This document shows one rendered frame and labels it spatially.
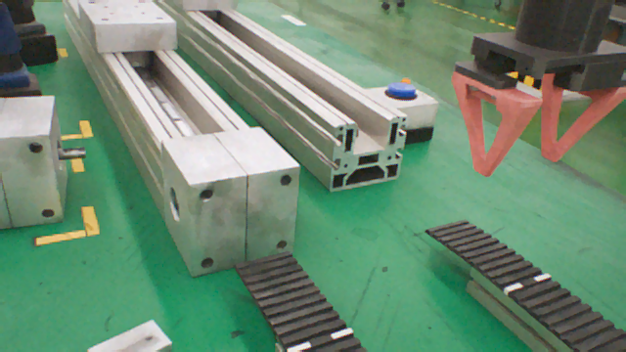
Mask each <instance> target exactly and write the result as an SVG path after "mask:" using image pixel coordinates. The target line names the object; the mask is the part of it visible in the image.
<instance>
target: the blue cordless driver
mask: <svg viewBox="0 0 626 352"><path fill-rule="evenodd" d="M21 48H22V44H20V40H19V38H18V35H17V33H16V29H15V26H14V23H13V21H12V18H11V14H9V11H8V8H7V6H6V4H3V3H2V2H0V98H6V99H7V98H21V97H42V92H41V89H40V85H39V82H38V79H37V77H36V75H35V74H32V73H29V72H28V71H27V68H26V65H25V64H24V63H23V62H22V58H21V55H19V53H18V50H20V49H21Z"/></svg>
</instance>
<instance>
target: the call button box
mask: <svg viewBox="0 0 626 352"><path fill-rule="evenodd" d="M365 90H367V91H368V93H370V94H372V95H374V96H376V97H377V98H379V99H381V100H382V101H384V102H386V103H387V104H389V105H391V106H393V107H395V108H397V109H398V110H399V111H400V112H402V113H404V114H405V115H407V116H408V117H409V119H408V124H407V127H404V126H403V125H401V126H400V130H401V131H403V132H404V133H406V137H405V142H404V144H411V143H417V142H422V141H429V140H431V139H432V136H433V131H434V127H433V125H434V123H435V119H436V115H437V109H438V102H436V101H434V99H432V98H431V97H430V96H428V95H425V93H423V92H421V91H419V90H416V95H415V96H414V97H397V96H394V95H390V94H388V93H387V87H379V88H367V89H365Z"/></svg>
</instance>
